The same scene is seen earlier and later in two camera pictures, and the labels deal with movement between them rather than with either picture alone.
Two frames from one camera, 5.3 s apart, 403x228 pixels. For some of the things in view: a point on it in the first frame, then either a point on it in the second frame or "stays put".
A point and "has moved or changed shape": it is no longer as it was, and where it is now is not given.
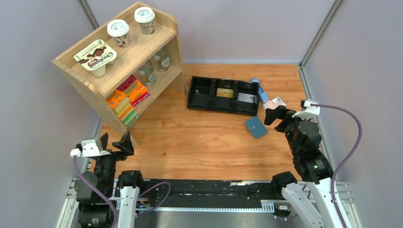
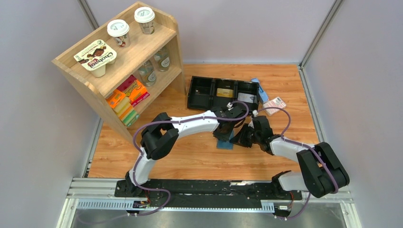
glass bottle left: (147, 73) stays put
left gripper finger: (104, 139) to (225, 130)
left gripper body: (106, 165) to (232, 125)
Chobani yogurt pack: (95, 57) stays put
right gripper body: (286, 125) to (256, 137)
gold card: (225, 92) stays put
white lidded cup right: (145, 16) stays put
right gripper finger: (272, 114) to (244, 137)
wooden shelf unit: (132, 65) stays put
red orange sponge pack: (134, 90) stays put
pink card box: (273, 103) stays put
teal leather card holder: (256, 127) has moved or changed shape
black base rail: (207, 194) stays put
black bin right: (246, 97) stays put
